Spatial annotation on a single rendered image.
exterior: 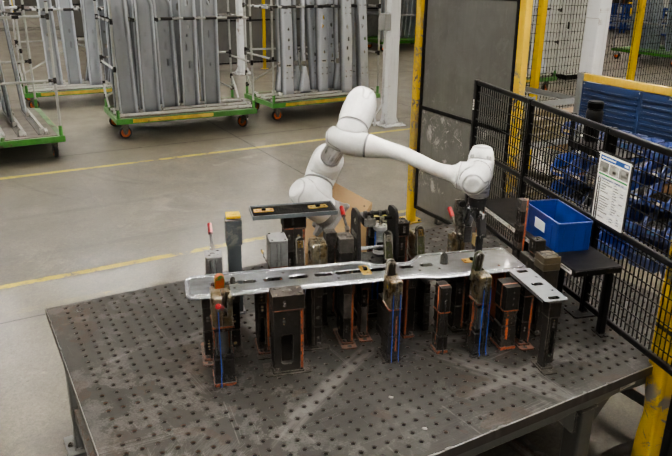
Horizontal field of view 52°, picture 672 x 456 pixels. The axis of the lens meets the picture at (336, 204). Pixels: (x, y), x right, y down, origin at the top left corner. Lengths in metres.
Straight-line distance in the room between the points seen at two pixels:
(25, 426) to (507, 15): 3.86
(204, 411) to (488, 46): 3.52
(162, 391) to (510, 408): 1.24
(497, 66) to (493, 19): 0.33
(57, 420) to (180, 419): 1.43
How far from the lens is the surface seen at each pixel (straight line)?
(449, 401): 2.56
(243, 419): 2.45
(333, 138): 2.85
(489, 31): 5.15
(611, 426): 3.85
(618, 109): 4.82
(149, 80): 9.44
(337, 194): 3.56
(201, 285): 2.67
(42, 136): 8.51
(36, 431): 3.79
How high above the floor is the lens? 2.15
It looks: 19 degrees down
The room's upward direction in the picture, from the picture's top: 1 degrees clockwise
